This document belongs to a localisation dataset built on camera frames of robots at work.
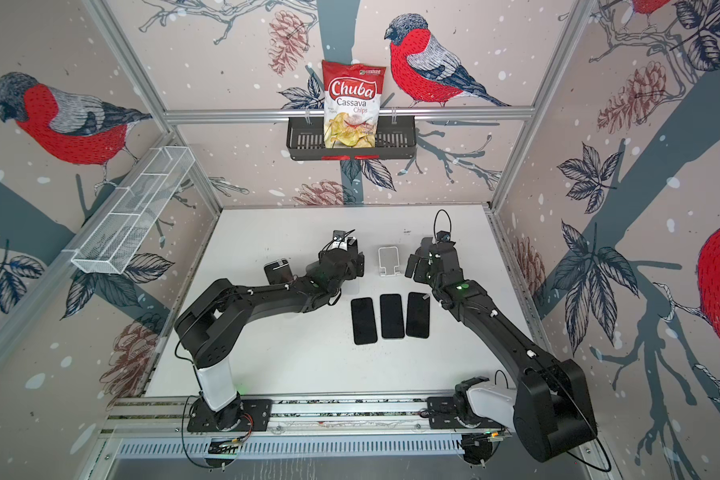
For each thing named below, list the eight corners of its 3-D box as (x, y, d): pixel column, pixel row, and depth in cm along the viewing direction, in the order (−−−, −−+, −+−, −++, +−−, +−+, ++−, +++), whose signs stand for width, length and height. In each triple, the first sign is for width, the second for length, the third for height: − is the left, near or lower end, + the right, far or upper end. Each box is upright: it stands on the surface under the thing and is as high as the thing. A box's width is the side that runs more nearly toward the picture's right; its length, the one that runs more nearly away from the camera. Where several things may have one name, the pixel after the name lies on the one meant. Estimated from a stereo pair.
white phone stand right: (379, 281, 100) (379, 269, 94) (378, 259, 106) (379, 246, 100) (397, 281, 100) (399, 269, 94) (396, 259, 106) (397, 246, 100)
